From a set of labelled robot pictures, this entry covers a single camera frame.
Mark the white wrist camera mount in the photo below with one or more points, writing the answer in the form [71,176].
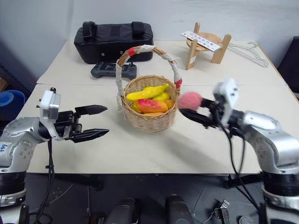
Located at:
[227,95]
[49,105]

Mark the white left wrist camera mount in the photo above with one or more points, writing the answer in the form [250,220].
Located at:
[49,105]

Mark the red and yellow mango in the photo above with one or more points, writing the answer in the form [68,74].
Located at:
[151,106]

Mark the grey game controller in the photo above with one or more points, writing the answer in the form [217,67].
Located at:
[105,70]

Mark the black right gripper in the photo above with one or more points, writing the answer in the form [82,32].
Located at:
[217,116]

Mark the metal bracket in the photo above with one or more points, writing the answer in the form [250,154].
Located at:
[222,210]

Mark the dark rounded shape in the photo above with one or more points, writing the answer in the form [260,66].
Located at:
[178,210]
[125,212]

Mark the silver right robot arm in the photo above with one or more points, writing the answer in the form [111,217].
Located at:
[266,137]

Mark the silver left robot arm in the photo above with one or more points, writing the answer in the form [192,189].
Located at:
[22,130]

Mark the wooden stand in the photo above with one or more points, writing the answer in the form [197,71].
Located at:
[205,43]

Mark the black fabric bag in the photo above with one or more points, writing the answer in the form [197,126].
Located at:
[112,39]

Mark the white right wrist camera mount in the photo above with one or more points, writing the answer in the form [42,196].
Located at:
[227,95]

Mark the white printed paper strip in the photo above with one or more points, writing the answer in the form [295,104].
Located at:
[201,40]

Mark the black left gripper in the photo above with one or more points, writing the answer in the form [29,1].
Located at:
[66,123]

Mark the small yellow fruit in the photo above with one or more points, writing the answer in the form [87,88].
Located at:
[163,96]

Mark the orange fruit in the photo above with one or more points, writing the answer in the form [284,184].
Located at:
[170,103]

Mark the blue roll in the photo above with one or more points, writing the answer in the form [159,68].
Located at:
[11,103]

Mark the yellow banana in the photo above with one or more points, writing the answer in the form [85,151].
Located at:
[146,93]

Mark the pink peach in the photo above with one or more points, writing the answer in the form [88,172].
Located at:
[190,100]

